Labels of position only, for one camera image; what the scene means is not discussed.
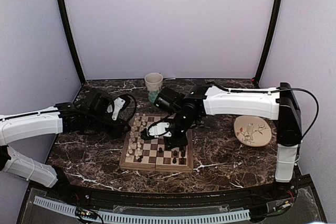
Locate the black corner frame post left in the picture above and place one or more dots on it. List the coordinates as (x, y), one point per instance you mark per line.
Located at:
(70, 40)

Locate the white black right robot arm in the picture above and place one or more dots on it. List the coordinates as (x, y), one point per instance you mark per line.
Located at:
(275, 103)

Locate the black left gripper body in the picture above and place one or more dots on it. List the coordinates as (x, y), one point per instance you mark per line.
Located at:
(96, 122)

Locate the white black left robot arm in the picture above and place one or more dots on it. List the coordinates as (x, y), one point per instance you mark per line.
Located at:
(57, 119)

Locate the white chess pieces row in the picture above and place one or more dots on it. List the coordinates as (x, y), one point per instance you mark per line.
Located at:
(135, 143)

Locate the white slotted cable duct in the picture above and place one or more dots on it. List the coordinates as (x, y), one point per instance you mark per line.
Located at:
(142, 215)

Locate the wooden chess board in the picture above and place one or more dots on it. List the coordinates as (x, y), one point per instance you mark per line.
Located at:
(176, 160)

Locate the ceramic coral pattern mug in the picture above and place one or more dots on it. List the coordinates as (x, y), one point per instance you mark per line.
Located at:
(153, 83)

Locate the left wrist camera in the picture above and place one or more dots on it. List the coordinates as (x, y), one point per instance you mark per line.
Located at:
(97, 101)

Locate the black front rail base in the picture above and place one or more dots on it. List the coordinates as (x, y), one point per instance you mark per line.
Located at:
(204, 187)

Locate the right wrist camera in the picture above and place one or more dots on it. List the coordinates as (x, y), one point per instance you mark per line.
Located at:
(169, 100)

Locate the black corner frame post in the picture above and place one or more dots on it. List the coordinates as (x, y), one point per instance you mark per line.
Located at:
(70, 40)
(268, 41)

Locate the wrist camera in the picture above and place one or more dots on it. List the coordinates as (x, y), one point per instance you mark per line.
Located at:
(169, 100)
(97, 101)

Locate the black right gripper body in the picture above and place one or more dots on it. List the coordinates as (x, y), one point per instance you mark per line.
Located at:
(183, 123)

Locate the black corner frame post right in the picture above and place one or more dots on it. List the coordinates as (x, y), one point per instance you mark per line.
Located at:
(268, 41)

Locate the ceramic bird pattern plate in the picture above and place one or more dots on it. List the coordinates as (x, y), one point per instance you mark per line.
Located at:
(252, 131)

